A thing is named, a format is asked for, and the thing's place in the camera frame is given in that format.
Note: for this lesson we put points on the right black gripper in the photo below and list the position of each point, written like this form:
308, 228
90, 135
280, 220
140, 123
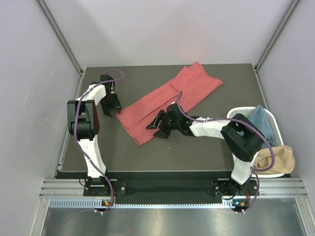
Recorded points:
163, 132

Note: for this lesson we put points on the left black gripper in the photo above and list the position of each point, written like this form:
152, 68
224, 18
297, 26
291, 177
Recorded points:
115, 105

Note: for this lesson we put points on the red t shirt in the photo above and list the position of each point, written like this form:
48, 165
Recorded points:
195, 85

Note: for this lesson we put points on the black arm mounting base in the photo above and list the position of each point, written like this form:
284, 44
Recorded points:
211, 183

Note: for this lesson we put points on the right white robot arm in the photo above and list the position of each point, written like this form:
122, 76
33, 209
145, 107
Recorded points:
242, 137

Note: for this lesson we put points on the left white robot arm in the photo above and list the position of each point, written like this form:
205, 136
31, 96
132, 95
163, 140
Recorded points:
83, 124

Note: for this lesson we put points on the white plastic laundry basket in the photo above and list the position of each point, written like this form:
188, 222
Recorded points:
277, 138

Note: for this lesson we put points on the blue t shirt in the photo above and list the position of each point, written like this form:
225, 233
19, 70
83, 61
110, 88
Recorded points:
260, 119

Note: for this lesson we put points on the tan t shirt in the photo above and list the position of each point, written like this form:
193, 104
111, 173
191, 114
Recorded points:
284, 161

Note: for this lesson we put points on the left aluminium frame post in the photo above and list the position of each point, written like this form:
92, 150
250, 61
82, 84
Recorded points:
58, 33

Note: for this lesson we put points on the aluminium frame post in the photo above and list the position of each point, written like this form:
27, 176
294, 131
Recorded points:
58, 33
277, 32

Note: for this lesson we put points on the aluminium front rail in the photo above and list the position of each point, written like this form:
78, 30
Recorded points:
269, 188

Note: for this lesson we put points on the grey slotted cable duct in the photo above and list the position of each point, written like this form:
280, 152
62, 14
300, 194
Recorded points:
104, 204

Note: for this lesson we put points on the right aluminium frame post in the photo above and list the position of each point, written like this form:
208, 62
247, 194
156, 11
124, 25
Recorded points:
277, 32

